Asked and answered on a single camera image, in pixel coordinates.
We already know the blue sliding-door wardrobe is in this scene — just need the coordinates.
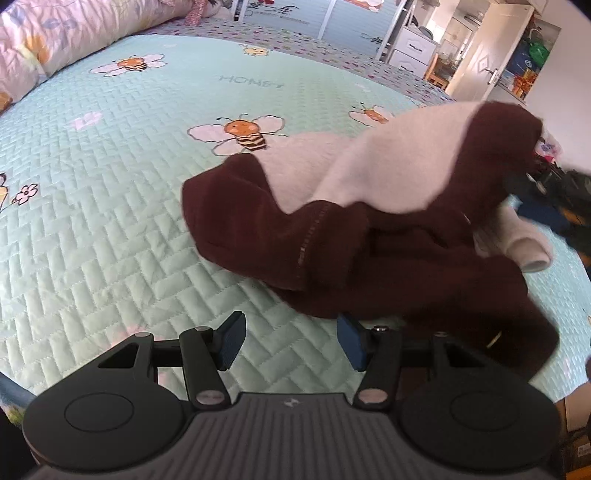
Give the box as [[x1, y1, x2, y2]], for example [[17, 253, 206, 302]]
[[230, 0, 404, 56]]

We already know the floral rolled quilt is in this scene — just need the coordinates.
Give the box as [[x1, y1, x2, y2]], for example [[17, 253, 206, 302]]
[[1, 0, 192, 111]]

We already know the pink crumpled garment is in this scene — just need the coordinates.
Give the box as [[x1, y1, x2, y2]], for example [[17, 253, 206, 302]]
[[184, 0, 221, 26]]

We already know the white room door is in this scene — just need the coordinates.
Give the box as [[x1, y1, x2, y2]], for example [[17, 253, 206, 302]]
[[446, 3, 535, 101]]

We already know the teal bee-pattern bedspread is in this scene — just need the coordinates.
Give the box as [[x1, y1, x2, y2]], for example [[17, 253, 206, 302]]
[[0, 18, 591, 416]]

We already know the white drawer cabinet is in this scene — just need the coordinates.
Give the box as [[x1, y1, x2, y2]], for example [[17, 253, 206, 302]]
[[388, 27, 439, 78]]

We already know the grey and maroon sweatshirt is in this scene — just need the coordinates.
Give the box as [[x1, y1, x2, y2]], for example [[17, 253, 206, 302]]
[[181, 102, 559, 379]]

